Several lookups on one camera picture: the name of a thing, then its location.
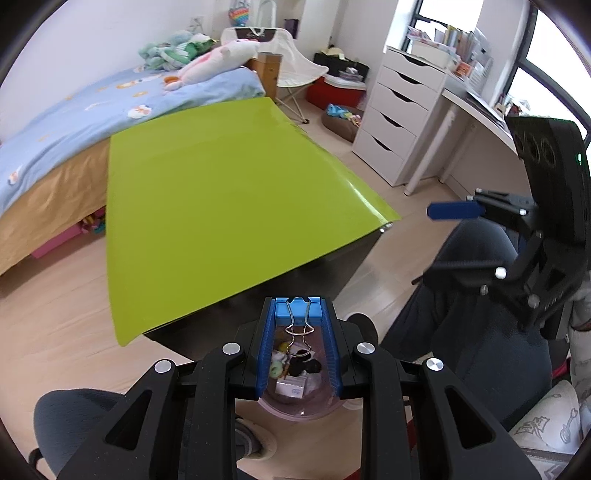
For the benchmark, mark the bed with blue sheet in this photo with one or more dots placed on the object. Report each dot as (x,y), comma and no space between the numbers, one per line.
(270,69)

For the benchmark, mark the row of books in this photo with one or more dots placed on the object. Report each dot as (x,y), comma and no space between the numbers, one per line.
(448,44)

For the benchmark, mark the rainbow wall toy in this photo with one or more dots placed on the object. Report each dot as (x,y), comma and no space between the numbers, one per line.
(239,14)

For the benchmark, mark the green and pink hair band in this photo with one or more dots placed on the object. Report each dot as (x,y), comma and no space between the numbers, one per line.
(277,368)

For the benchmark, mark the green plush toy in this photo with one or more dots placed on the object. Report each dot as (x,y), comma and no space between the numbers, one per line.
(166,50)

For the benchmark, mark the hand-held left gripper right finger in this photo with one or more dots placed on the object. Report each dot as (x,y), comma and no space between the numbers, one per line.
(331,355)

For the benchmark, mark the pink and white plush toy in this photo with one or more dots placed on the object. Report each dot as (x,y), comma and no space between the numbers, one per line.
(212,60)

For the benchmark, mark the window frame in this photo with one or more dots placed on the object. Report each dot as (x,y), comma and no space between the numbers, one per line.
(521,50)

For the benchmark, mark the blue braided toy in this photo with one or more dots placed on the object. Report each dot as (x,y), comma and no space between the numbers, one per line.
(337,110)

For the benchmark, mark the white desk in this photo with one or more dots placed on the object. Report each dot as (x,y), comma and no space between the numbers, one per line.
(480,124)

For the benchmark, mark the white folding chair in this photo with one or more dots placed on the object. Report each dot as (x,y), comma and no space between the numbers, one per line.
(286,55)

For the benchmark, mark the blue binder clip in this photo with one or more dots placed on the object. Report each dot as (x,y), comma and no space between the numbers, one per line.
(295,314)

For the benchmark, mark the pink plastic bin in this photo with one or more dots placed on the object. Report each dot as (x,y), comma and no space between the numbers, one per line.
(300,410)

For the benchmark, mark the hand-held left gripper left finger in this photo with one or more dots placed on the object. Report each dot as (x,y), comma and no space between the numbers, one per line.
(265,355)

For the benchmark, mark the red storage box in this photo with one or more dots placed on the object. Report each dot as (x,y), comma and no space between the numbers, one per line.
(332,94)

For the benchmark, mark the white paper box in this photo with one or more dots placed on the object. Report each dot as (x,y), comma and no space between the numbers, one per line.
(291,388)

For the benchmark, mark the pink box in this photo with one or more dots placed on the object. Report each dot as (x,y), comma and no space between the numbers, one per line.
(55,242)

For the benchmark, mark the tan bed sheet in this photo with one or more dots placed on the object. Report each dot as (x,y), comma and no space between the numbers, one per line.
(55,198)

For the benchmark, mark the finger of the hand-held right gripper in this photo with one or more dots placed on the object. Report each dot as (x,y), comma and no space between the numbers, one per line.
(466,266)
(455,210)

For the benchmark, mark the black bag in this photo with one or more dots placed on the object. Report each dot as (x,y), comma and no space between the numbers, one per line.
(332,62)

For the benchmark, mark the colourful toys under bed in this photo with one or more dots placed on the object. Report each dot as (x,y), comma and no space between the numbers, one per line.
(94,224)

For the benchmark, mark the light blue blanket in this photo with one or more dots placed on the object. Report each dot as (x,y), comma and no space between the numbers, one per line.
(92,110)

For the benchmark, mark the person's right forearm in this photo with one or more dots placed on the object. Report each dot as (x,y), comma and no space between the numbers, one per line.
(554,415)

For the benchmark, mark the black fuzzy hair band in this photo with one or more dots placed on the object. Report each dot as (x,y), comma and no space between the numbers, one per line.
(309,368)

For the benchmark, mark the brown pet bed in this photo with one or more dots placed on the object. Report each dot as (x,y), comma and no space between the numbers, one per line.
(339,127)

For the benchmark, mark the white drawer unit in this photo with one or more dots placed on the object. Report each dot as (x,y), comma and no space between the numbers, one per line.
(401,115)

